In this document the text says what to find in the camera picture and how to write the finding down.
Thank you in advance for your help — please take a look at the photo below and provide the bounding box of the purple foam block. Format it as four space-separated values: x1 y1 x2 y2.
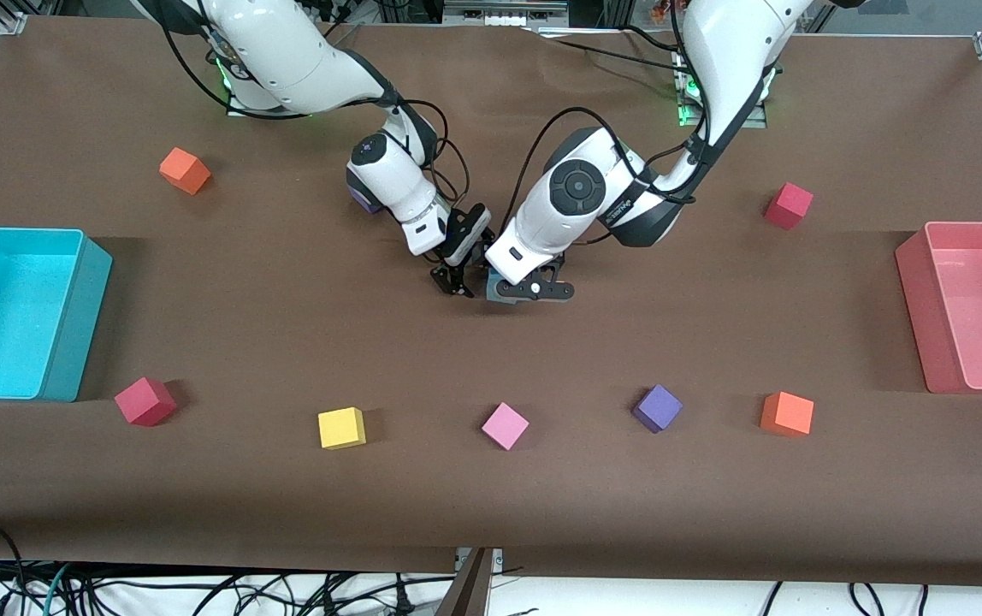
346 175 382 215
631 384 683 434

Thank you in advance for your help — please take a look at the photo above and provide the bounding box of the pink foam block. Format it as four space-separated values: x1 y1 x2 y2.
481 401 531 452

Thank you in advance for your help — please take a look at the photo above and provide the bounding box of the brown table cover sheet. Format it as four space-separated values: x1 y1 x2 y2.
0 15 982 589

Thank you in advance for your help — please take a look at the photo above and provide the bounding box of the yellow foam block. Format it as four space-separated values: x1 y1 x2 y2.
317 406 368 451

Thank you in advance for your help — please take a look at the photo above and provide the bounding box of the red foam block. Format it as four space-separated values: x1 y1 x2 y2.
114 376 178 428
764 182 814 230

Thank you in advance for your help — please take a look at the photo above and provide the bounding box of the orange foam block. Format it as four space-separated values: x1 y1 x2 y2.
760 391 815 438
158 147 213 196

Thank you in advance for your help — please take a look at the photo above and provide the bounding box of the brown wooden beam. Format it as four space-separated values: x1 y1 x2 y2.
435 548 494 616

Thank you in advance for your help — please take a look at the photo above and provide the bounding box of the cyan plastic bin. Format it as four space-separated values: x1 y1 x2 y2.
0 226 113 403

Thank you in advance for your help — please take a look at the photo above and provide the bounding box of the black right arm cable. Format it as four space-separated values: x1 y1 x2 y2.
384 94 475 223

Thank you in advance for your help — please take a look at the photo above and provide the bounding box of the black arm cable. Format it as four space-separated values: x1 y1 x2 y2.
384 94 475 223
504 0 714 249

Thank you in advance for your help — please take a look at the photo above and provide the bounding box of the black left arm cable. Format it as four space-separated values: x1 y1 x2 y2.
504 0 714 249

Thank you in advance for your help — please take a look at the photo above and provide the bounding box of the long black power cable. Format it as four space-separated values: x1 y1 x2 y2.
525 24 689 69

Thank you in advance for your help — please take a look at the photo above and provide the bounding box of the silver aluminium frame rail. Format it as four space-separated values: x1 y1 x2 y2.
444 0 569 27

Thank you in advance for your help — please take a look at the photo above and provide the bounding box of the teal cable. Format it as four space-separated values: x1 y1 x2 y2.
39 562 74 616

